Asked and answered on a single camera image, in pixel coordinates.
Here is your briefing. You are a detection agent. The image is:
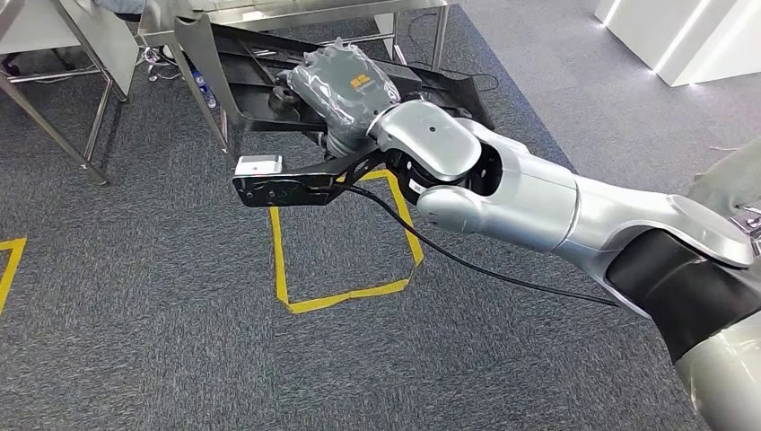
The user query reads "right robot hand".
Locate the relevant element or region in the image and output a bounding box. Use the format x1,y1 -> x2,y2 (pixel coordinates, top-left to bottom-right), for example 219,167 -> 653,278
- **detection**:
284,38 -> 402,159

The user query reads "black plastic plate frame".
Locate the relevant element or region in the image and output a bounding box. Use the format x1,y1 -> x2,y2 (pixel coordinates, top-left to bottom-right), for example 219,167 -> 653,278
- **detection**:
173,14 -> 496,133

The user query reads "stainless steel workbench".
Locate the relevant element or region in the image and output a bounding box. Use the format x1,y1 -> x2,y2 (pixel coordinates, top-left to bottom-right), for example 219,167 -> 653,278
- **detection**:
137,0 -> 466,171

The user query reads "clear water bottle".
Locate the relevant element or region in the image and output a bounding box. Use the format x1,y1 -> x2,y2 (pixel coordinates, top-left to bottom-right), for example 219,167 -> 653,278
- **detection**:
191,70 -> 219,110

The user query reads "yellow floor tape square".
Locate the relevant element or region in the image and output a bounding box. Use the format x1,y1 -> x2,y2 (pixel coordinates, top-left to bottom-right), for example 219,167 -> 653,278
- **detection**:
268,169 -> 425,316

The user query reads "white pillar with light strips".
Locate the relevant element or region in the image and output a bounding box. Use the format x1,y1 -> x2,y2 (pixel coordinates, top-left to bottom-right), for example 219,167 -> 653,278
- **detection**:
594,0 -> 761,89

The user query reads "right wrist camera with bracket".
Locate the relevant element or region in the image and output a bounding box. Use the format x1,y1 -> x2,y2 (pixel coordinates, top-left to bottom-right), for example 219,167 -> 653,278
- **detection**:
232,148 -> 388,208

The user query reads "black floor cable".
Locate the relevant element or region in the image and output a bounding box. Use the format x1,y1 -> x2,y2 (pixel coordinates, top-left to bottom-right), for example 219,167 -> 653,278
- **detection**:
407,10 -> 502,93

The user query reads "white floor cable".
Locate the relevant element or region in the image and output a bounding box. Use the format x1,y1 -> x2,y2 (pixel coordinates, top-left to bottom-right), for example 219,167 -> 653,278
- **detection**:
139,46 -> 184,83

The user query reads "black camera cable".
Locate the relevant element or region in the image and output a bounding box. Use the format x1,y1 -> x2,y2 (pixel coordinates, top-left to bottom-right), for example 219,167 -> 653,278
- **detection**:
331,182 -> 621,309

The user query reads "steel frame desk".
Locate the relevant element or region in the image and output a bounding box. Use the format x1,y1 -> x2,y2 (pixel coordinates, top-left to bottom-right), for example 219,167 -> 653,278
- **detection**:
0,0 -> 141,187

